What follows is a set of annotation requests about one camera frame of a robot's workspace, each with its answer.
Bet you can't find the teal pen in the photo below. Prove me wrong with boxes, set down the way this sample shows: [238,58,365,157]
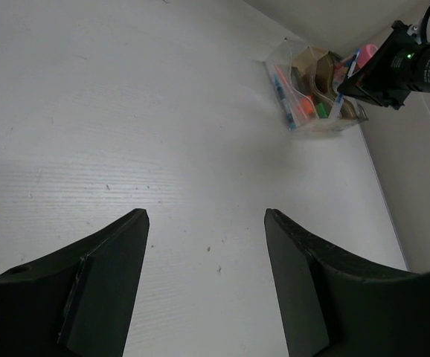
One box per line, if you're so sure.
[273,66,297,130]

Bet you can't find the orange highlighter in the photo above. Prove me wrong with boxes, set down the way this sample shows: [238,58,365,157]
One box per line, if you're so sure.
[298,95,317,120]

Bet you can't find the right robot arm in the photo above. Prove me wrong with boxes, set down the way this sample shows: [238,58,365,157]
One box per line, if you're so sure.
[338,5,430,110]

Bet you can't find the green highlighter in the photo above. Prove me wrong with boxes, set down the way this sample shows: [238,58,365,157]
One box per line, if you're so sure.
[315,103,329,119]

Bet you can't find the pink cap glue bottle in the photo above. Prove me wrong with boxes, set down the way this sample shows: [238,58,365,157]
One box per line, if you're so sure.
[356,44,378,71]

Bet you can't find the blue pen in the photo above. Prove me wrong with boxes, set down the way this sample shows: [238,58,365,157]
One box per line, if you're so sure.
[329,48,361,119]

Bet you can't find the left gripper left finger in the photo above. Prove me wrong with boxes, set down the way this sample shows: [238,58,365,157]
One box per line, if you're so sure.
[0,209,150,356]

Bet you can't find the three-compartment plastic organizer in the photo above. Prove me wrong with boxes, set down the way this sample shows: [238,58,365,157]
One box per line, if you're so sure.
[264,38,368,133]

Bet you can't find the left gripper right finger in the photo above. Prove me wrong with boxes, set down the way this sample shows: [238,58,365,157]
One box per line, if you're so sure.
[264,209,430,356]

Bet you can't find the orange pen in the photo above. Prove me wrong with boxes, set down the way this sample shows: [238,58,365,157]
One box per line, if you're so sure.
[275,66,299,100]

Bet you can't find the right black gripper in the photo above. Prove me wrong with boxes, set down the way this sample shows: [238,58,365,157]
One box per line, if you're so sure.
[343,20,423,110]

